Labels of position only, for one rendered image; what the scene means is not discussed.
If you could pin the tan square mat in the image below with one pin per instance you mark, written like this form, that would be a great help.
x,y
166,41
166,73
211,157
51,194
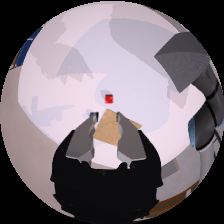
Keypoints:
x,y
107,129

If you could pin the red die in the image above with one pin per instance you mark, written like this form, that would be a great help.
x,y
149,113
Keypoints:
x,y
109,99

